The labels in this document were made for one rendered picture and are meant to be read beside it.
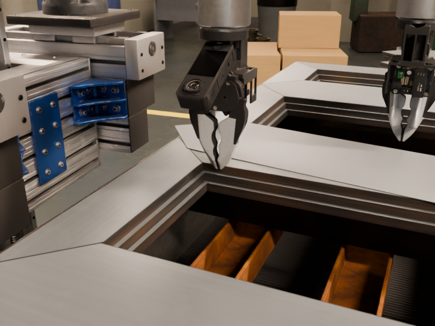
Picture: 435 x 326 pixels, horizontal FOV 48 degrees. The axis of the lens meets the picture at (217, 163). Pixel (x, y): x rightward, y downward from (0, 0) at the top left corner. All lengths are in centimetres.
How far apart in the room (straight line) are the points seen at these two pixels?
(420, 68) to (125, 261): 55
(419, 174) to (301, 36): 380
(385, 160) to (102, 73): 66
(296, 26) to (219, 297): 412
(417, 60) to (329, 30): 370
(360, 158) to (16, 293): 55
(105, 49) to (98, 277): 72
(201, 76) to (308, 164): 23
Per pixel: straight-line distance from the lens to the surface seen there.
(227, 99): 71
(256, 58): 417
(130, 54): 113
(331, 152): 84
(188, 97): 64
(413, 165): 82
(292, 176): 74
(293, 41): 454
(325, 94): 121
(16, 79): 81
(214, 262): 84
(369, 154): 85
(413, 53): 85
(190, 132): 92
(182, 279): 51
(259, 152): 82
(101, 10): 122
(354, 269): 86
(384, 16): 696
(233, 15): 69
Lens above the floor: 116
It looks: 23 degrees down
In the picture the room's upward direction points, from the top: straight up
